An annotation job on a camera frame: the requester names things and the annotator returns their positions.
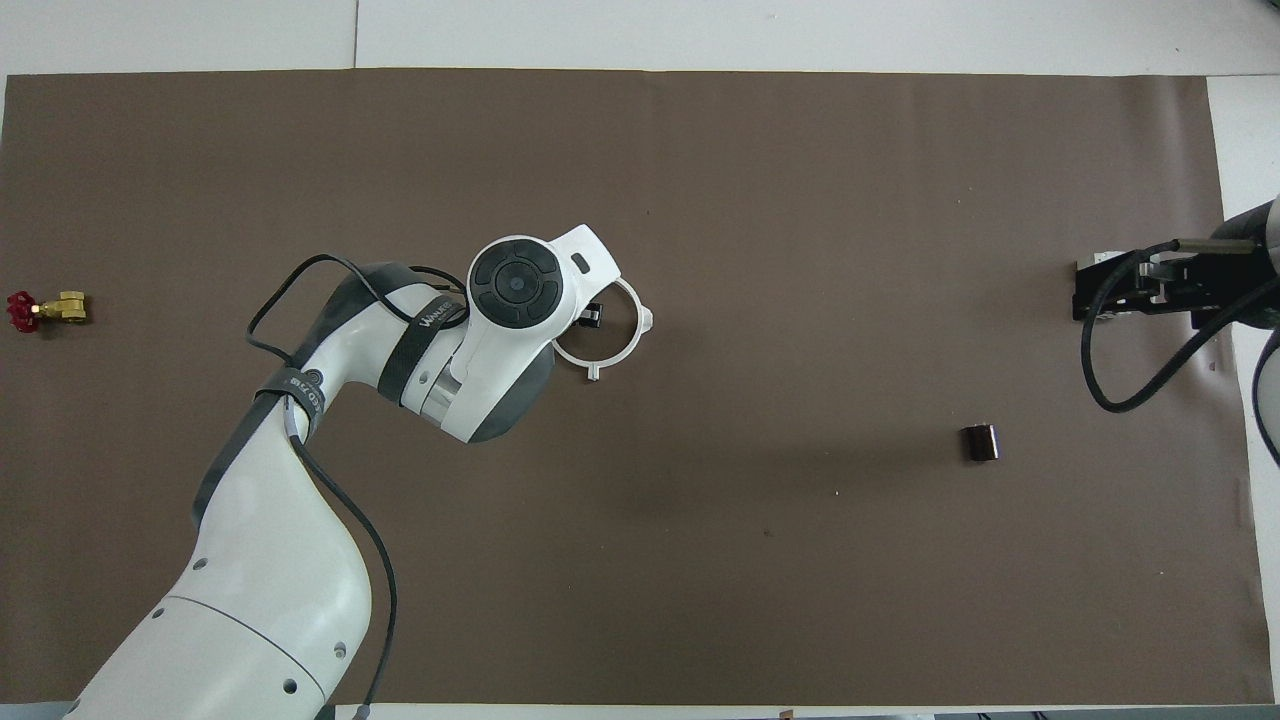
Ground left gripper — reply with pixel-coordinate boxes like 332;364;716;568
545;224;623;329

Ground white half-ring pipe clamp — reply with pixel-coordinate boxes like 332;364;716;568
552;335;598;384
595;275;655;384

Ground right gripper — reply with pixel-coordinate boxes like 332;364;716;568
1073;245;1251;330

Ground brass valve with red handle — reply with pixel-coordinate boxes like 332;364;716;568
5;290;89;335

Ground brown paper table mat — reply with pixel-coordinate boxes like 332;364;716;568
0;68;1276;707

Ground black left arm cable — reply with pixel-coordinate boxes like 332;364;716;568
247;254;471;717

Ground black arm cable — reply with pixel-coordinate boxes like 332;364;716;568
1082;238;1263;415
247;254;471;717

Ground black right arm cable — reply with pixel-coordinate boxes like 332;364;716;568
1082;238;1263;415

